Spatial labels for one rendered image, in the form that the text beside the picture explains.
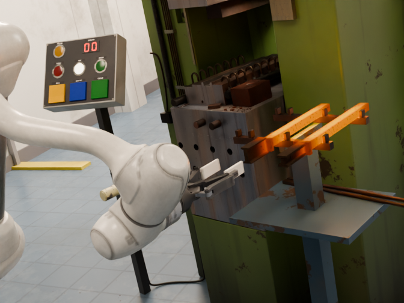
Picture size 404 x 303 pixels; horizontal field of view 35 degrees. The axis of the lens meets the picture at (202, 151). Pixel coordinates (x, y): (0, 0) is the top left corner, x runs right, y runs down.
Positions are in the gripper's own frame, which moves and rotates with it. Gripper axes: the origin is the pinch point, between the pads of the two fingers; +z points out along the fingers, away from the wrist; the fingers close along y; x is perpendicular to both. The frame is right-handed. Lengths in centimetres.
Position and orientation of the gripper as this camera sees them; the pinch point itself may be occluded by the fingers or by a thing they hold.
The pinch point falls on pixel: (223, 169)
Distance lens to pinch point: 158.2
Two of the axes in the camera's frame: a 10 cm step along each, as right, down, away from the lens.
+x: -1.8, -9.3, -3.1
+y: 7.6, 0.7, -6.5
